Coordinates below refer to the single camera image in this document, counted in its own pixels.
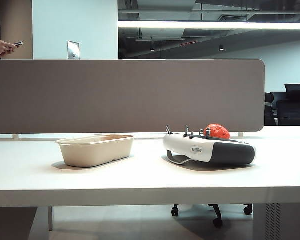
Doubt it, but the grey-brown desk divider panel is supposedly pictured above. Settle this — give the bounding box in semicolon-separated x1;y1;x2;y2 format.
0;58;266;134

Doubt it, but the black office chair with headrest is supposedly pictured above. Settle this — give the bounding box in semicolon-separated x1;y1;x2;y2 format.
264;92;278;127

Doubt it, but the brown side panel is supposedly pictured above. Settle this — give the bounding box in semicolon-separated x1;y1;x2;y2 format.
0;207;38;240

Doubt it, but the beige paper lunchbox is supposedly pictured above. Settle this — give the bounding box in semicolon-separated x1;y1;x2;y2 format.
55;134;136;168

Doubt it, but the bystander hand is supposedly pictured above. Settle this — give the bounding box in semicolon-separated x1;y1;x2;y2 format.
0;39;17;56

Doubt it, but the orange fruit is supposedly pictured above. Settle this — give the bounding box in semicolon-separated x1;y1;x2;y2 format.
203;122;231;140

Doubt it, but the black office chair caster base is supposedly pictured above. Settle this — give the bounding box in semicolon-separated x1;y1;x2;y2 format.
171;203;254;229

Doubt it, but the perforated white table leg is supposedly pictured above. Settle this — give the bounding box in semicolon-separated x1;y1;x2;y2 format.
252;202;300;240

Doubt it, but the black mesh office chair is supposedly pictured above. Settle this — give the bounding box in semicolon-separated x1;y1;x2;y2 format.
270;83;300;127

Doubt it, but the metal wall switch plate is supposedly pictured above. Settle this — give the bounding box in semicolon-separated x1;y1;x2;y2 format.
67;40;81;61

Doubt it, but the white ceiling light strip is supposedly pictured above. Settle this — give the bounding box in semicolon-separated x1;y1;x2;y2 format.
117;20;300;31

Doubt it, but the white and grey remote controller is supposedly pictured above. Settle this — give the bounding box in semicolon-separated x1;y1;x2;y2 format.
162;124;257;167

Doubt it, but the plain white table leg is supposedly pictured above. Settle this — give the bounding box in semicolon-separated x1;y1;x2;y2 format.
27;206;54;240

